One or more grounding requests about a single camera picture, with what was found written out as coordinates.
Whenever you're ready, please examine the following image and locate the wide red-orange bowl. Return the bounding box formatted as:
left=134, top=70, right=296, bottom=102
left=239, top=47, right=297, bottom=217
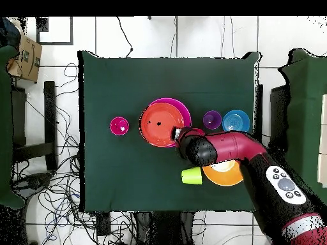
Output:
left=139, top=102, right=185, bottom=148

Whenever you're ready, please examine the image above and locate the green cup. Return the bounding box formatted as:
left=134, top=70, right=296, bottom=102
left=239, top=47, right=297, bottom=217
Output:
left=181, top=167, right=203, bottom=185

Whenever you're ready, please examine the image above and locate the large pink bowl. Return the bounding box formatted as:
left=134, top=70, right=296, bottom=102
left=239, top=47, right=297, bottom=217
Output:
left=147, top=97, right=192, bottom=128

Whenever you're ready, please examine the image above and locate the crimson cup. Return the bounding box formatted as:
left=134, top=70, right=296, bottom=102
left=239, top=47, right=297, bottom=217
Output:
left=109, top=116, right=130, bottom=137

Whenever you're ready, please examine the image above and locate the purple cup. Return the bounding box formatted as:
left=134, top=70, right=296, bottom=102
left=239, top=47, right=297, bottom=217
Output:
left=202, top=110, right=222, bottom=130

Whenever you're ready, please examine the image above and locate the dark green tablecloth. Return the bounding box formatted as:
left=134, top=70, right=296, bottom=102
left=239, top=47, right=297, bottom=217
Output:
left=77, top=50, right=261, bottom=213

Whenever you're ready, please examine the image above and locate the large orange bowl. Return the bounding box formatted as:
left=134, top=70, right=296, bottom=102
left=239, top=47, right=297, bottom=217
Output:
left=202, top=160, right=244, bottom=187

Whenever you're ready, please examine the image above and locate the blue bowl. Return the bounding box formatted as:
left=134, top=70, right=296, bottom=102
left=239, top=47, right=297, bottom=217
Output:
left=222, top=109, right=251, bottom=133

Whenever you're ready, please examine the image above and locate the black power strip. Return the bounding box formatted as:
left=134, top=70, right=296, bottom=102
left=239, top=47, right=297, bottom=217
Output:
left=96, top=211, right=111, bottom=237

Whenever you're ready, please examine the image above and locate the green covered side table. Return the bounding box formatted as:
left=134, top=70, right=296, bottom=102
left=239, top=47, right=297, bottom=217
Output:
left=0, top=45, right=26, bottom=210
left=277, top=48, right=327, bottom=205

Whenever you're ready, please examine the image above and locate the cardboard box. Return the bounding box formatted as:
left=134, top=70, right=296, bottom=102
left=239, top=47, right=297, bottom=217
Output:
left=6, top=34, right=43, bottom=83

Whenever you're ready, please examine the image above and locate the dark blue bag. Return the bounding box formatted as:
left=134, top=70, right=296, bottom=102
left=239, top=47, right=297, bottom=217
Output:
left=0, top=17, right=22, bottom=49

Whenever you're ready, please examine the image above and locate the black floor cable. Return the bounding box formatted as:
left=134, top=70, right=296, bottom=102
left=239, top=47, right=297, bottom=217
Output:
left=116, top=16, right=133, bottom=58

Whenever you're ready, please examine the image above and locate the black wooden frame stand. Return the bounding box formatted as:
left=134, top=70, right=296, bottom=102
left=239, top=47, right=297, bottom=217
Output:
left=11, top=80, right=58, bottom=171

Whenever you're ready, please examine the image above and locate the black pedestal leg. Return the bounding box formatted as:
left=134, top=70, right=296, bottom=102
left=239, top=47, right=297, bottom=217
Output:
left=11, top=172, right=53, bottom=196

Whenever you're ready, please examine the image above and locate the square black floor frame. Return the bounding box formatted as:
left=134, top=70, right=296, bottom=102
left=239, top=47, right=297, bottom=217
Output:
left=35, top=16, right=74, bottom=46

